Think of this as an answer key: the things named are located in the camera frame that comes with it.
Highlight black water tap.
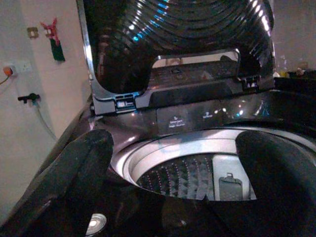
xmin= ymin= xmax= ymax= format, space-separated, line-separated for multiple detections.
xmin=17 ymin=92 xmax=40 ymax=104

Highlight dark glossy washer lid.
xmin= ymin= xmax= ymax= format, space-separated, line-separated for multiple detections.
xmin=76 ymin=0 xmax=276 ymax=117

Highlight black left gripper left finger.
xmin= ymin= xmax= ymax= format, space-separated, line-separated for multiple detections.
xmin=0 ymin=128 xmax=115 ymax=237

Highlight white wall socket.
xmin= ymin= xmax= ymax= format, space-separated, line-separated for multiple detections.
xmin=2 ymin=63 xmax=33 ymax=77

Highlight dark top-load washing machine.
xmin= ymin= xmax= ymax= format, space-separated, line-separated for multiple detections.
xmin=37 ymin=74 xmax=316 ymax=237

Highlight steel washer drum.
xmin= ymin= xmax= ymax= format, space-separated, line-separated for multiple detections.
xmin=111 ymin=128 xmax=259 ymax=200

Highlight pale water hose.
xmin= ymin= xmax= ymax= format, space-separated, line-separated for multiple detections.
xmin=34 ymin=101 xmax=59 ymax=141

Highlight orange plug with cable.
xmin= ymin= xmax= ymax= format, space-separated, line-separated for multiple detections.
xmin=0 ymin=65 xmax=14 ymax=86

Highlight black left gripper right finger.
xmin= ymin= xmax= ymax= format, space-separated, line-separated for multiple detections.
xmin=209 ymin=130 xmax=316 ymax=237

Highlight grey drum lint filter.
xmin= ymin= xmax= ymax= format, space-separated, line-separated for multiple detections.
xmin=218 ymin=172 xmax=244 ymax=200

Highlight red and green hanging ornament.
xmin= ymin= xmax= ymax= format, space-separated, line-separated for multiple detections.
xmin=40 ymin=17 xmax=66 ymax=62

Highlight small beige wall plate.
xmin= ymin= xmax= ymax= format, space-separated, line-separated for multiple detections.
xmin=26 ymin=26 xmax=40 ymax=39

